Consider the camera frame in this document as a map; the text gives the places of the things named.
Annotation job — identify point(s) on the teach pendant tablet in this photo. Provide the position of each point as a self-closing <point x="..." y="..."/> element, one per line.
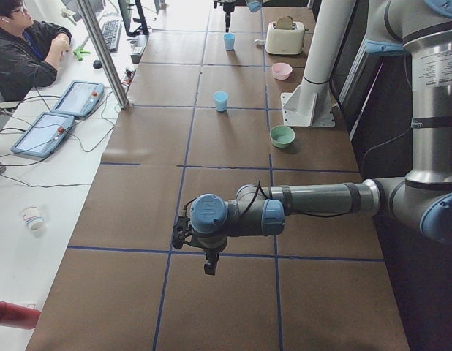
<point x="80" y="99"/>
<point x="44" y="136"/>

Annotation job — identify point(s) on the aluminium frame post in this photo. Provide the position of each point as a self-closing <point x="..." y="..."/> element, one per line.
<point x="94" y="31"/>

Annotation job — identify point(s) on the black computer mouse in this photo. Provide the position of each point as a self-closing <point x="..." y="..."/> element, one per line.
<point x="97" y="64"/>

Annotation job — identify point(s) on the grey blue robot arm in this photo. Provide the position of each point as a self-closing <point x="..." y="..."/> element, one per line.
<point x="228" y="7"/>
<point x="422" y="199"/>

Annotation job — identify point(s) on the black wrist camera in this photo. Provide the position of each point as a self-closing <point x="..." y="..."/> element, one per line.
<point x="181" y="231"/>

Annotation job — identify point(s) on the black keyboard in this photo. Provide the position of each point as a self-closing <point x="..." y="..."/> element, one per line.
<point x="111" y="32"/>

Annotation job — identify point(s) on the lower teach pendant tablet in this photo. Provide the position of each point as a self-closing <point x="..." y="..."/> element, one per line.
<point x="44" y="136"/>

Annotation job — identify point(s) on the light blue plastic cup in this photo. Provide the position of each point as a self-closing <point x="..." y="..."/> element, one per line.
<point x="220" y="100"/>

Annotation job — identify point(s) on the pink bowl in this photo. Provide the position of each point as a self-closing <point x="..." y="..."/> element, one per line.
<point x="281" y="70"/>

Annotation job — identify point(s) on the green tool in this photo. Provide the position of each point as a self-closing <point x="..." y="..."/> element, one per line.
<point x="80" y="50"/>

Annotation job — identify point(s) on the upper small electronics board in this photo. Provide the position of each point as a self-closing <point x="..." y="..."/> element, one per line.
<point x="128" y="77"/>

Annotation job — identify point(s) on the seated person in black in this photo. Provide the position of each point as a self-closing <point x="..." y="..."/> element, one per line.
<point x="30" y="51"/>

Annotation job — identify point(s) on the bread slice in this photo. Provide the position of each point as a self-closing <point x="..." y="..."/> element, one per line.
<point x="284" y="23"/>

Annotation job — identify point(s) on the white toaster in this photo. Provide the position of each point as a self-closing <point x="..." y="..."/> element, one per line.
<point x="285" y="41"/>

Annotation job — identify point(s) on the black monitor stand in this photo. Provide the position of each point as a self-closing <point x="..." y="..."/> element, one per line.
<point x="133" y="18"/>

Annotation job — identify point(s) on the white pole with base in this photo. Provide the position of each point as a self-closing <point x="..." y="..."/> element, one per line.
<point x="310" y="104"/>

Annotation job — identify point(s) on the upper teach pendant tablet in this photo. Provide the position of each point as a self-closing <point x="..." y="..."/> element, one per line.
<point x="80" y="99"/>

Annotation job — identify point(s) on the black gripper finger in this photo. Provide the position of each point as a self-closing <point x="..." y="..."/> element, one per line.
<point x="227" y="21"/>

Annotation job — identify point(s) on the green bowl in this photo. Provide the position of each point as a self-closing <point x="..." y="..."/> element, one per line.
<point x="282" y="136"/>

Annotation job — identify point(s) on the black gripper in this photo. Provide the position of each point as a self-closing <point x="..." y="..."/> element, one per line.
<point x="211" y="251"/>

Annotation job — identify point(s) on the paper cup with stripes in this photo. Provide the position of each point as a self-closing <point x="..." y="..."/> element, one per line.
<point x="32" y="218"/>

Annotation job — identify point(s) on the red bottle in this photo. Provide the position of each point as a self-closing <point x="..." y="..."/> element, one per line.
<point x="17" y="316"/>

